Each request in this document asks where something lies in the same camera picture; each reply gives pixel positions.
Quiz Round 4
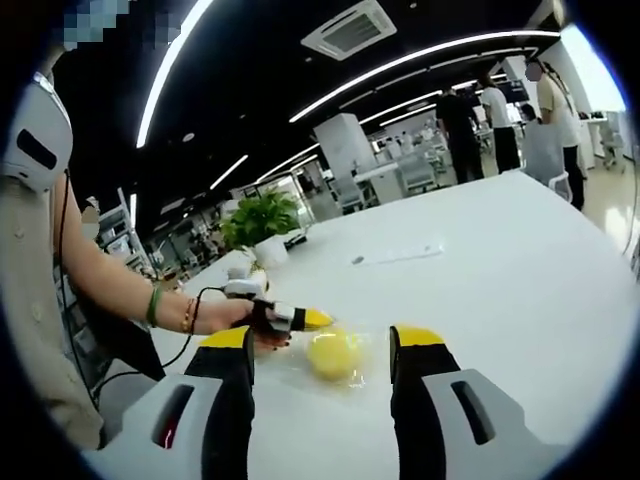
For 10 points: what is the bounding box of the gold and red bracelet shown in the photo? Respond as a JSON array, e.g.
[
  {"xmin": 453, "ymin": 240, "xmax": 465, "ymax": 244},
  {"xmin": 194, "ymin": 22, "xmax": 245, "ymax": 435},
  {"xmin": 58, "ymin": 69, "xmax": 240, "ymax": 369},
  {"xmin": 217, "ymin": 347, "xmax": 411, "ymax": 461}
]
[{"xmin": 180, "ymin": 298, "xmax": 198, "ymax": 334}]

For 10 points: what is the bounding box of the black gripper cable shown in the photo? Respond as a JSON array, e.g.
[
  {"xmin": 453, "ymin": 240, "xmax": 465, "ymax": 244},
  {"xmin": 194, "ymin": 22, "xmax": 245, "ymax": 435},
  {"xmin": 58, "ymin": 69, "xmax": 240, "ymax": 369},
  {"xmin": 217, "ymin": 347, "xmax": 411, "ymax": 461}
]
[{"xmin": 92, "ymin": 285, "xmax": 226, "ymax": 401}]

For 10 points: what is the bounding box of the green bracelet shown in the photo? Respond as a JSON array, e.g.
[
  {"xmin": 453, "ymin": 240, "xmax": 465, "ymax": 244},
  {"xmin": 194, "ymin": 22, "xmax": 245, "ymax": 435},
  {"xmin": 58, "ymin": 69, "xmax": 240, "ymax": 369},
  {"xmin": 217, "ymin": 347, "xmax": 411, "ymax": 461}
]
[{"xmin": 146, "ymin": 284, "xmax": 164, "ymax": 329}]

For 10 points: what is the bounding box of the white office chair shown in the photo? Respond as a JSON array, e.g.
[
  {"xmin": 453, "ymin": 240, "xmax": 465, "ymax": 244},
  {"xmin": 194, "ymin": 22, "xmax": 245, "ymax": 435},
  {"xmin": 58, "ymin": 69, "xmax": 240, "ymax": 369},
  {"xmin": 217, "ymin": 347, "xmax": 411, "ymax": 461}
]
[
  {"xmin": 599, "ymin": 124, "xmax": 627, "ymax": 172},
  {"xmin": 396, "ymin": 154, "xmax": 437, "ymax": 197},
  {"xmin": 329, "ymin": 171, "xmax": 377, "ymax": 217}
]

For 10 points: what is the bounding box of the ceiling air conditioner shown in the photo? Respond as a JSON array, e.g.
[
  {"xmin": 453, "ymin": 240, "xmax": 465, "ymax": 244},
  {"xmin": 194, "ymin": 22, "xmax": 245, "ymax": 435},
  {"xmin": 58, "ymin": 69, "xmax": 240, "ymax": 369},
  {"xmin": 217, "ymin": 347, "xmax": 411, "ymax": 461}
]
[{"xmin": 300, "ymin": 11, "xmax": 398, "ymax": 62}]

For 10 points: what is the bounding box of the white plant pot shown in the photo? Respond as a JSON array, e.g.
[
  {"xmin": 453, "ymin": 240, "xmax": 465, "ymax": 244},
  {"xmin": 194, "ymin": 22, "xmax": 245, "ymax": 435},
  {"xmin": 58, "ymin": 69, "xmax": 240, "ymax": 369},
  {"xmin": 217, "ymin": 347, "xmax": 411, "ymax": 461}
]
[{"xmin": 251, "ymin": 235, "xmax": 291, "ymax": 270}]

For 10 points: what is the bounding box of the ceiling light strip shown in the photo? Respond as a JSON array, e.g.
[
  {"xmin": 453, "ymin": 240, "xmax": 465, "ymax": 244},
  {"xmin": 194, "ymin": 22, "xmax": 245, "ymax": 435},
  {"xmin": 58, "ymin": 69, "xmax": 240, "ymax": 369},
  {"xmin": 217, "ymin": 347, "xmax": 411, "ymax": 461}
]
[
  {"xmin": 135, "ymin": 0, "xmax": 217, "ymax": 149},
  {"xmin": 288, "ymin": 29, "xmax": 562, "ymax": 124}
]

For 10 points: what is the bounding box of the white chest-worn device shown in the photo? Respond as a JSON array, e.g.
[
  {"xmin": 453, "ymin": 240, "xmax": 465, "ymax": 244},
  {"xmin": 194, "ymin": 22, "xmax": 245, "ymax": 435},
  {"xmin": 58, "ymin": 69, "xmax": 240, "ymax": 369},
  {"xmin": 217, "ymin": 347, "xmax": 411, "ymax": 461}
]
[{"xmin": 0, "ymin": 69, "xmax": 75, "ymax": 194}]

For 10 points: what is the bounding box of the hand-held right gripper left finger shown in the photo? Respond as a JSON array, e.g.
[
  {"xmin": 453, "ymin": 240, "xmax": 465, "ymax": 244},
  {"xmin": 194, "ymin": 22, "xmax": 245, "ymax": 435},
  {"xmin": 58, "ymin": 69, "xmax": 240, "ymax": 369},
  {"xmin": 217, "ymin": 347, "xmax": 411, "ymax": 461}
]
[{"xmin": 98, "ymin": 324, "xmax": 257, "ymax": 480}]

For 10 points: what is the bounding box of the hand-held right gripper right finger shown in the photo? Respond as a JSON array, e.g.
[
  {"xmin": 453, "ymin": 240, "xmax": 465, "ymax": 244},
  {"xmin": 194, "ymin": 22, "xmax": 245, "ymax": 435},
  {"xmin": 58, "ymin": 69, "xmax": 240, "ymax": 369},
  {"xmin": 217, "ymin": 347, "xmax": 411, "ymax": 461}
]
[{"xmin": 387, "ymin": 323, "xmax": 557, "ymax": 480}]

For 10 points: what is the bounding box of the person's left hand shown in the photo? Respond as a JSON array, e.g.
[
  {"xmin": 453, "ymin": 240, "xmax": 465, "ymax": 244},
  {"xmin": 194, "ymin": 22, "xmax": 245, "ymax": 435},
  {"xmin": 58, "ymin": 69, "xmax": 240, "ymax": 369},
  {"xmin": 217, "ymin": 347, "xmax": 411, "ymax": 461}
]
[{"xmin": 195, "ymin": 298, "xmax": 293, "ymax": 353}]

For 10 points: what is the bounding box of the person's beige shirt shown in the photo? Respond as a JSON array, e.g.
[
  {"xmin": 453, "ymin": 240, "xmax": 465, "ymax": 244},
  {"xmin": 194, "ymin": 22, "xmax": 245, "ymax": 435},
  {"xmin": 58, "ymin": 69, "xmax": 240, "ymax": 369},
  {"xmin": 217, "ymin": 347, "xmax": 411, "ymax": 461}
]
[{"xmin": 0, "ymin": 159, "xmax": 109, "ymax": 451}]

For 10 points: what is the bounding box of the far yellow sponge in wrapper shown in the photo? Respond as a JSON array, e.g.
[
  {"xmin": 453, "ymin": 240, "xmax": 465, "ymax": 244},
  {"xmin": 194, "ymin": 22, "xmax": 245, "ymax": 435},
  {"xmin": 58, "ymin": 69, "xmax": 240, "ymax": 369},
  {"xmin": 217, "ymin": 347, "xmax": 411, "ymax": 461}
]
[{"xmin": 288, "ymin": 318, "xmax": 383, "ymax": 392}]

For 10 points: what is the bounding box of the yellow round silicone block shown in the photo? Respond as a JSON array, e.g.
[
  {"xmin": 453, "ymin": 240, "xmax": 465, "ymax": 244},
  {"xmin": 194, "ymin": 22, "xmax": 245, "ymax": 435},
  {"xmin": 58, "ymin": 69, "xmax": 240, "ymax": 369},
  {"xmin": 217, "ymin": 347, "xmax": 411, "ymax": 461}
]
[{"xmin": 305, "ymin": 326, "xmax": 367, "ymax": 385}]

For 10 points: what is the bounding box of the black device cable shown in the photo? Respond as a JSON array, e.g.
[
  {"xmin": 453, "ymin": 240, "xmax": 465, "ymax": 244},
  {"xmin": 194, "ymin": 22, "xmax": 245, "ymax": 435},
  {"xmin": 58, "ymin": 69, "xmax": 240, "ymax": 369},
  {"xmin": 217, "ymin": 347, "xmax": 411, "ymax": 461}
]
[{"xmin": 51, "ymin": 168, "xmax": 72, "ymax": 282}]

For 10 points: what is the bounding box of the green potted plant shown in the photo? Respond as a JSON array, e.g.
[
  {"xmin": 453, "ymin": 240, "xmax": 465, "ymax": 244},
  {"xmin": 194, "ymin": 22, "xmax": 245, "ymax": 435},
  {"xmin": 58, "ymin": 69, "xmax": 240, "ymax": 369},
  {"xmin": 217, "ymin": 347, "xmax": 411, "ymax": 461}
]
[{"xmin": 218, "ymin": 188, "xmax": 302, "ymax": 252}]

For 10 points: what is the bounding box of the clear flat packet on table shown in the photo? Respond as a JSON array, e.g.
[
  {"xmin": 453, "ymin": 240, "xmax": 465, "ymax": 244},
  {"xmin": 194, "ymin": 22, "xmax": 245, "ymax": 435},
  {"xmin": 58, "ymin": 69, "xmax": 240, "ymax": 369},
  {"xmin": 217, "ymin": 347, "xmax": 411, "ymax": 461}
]
[{"xmin": 368, "ymin": 242, "xmax": 447, "ymax": 265}]

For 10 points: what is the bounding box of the grey mesh office chair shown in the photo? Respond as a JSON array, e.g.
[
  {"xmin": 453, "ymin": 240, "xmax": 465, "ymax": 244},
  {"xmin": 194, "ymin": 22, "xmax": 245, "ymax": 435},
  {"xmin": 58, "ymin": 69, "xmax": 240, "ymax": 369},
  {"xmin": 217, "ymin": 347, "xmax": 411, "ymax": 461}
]
[{"xmin": 521, "ymin": 121, "xmax": 572, "ymax": 202}]

